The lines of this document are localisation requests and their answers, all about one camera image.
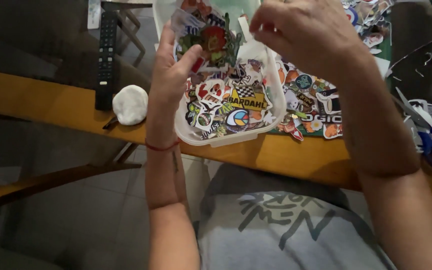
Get person's right hand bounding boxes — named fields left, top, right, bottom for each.
left=249, top=0, right=367, bottom=76

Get person's left hand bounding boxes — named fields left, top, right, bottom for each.
left=146, top=20, right=204, bottom=146

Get red and green flower sticker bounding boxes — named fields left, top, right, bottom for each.
left=175, top=13, right=244, bottom=74

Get white paper strip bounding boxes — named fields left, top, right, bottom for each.
left=238, top=16, right=270, bottom=62

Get clear plastic container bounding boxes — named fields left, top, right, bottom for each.
left=152, top=0, right=288, bottom=148

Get pile of stickers in container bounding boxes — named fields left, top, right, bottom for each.
left=176, top=0, right=277, bottom=142

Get heap of loose colourful stickers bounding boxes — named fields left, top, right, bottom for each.
left=272, top=0, right=395, bottom=142

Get wooden stool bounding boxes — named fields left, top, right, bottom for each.
left=101, top=1, right=154, bottom=54

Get white round clay lump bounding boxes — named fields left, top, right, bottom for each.
left=112, top=85, right=149, bottom=126

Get black remote control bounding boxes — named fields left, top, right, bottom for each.
left=95, top=10, right=118, bottom=112

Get white remote control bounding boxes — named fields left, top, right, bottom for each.
left=87, top=0, right=101, bottom=30

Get heap of white paper scraps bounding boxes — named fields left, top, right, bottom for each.
left=386, top=35, right=432, bottom=151

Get small dark pen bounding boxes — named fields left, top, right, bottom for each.
left=102, top=116, right=119, bottom=130

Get grey printed t-shirt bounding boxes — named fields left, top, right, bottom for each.
left=193, top=164, right=400, bottom=270

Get red string bracelet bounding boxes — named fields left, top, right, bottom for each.
left=145, top=138, right=182, bottom=152

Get blue handled scissors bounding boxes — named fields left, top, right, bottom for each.
left=394, top=87, right=432, bottom=170

